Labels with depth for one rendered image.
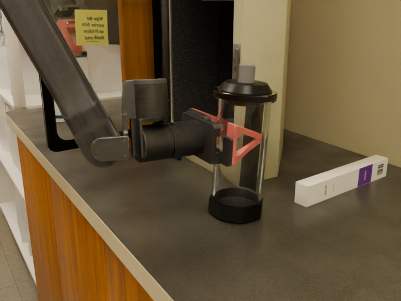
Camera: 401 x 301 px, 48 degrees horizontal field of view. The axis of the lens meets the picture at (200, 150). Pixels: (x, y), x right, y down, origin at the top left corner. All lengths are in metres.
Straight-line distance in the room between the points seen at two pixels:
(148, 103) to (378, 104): 0.70
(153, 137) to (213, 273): 0.22
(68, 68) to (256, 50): 0.39
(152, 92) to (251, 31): 0.30
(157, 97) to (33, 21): 0.20
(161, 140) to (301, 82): 0.78
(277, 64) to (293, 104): 0.48
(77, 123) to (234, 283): 0.32
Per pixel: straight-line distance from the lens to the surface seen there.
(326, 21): 1.31
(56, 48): 0.67
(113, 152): 0.66
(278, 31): 0.94
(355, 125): 1.26
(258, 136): 0.75
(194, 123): 0.72
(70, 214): 1.18
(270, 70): 0.94
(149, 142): 0.67
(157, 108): 0.67
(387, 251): 0.78
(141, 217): 0.83
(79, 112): 0.66
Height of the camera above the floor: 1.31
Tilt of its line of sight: 18 degrees down
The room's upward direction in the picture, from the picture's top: straight up
